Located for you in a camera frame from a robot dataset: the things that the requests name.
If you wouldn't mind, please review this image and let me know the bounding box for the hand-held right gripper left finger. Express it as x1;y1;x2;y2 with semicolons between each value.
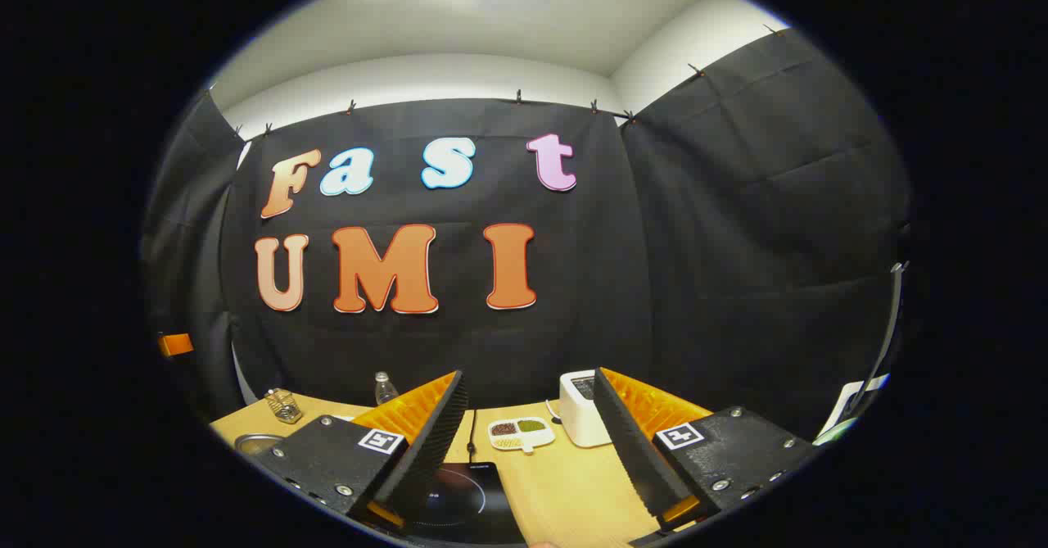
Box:
250;370;472;532

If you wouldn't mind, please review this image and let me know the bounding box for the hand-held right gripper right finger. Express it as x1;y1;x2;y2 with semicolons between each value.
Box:
591;366;822;532

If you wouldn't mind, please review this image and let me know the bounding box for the black induction cooktop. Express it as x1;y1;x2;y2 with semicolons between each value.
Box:
401;462;525;545

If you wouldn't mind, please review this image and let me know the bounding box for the black backdrop cloth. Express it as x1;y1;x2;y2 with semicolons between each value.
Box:
141;28;914;442

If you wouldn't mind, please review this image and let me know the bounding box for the wire utensil holder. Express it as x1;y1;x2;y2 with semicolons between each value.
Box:
264;387;304;424

